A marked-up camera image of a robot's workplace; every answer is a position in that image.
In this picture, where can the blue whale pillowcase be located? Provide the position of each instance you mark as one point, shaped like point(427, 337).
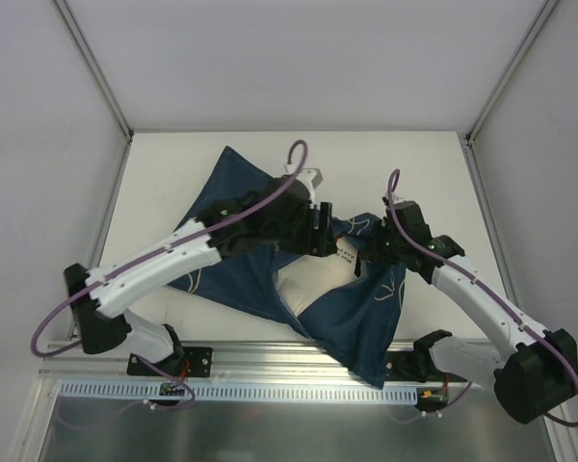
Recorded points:
point(354, 324)

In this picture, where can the aluminium mounting rail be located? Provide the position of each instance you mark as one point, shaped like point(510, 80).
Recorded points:
point(229, 362)

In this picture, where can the aluminium frame post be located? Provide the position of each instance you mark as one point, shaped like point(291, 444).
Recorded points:
point(537, 25)
point(91, 63)

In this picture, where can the cream white pillow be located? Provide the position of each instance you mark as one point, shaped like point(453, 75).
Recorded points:
point(304, 281)

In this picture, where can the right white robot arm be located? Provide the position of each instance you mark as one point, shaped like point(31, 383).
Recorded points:
point(529, 368)

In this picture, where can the white slotted cable duct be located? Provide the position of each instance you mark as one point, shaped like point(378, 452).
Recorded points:
point(289, 393)

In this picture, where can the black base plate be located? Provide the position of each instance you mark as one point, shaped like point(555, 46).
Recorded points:
point(413, 366)
point(187, 362)

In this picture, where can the right aluminium frame post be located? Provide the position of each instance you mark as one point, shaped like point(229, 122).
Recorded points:
point(537, 25)

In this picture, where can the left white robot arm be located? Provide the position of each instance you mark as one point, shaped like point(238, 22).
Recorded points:
point(102, 297)

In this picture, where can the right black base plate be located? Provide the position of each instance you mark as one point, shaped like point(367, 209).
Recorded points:
point(413, 366)

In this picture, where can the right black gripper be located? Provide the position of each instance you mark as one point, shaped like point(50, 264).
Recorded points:
point(379, 246)

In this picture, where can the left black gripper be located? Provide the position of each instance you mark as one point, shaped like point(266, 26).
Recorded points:
point(324, 227)

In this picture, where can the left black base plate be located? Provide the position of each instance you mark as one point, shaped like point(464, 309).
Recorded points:
point(187, 362)

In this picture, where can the left aluminium frame post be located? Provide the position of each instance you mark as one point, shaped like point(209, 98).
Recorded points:
point(91, 63)

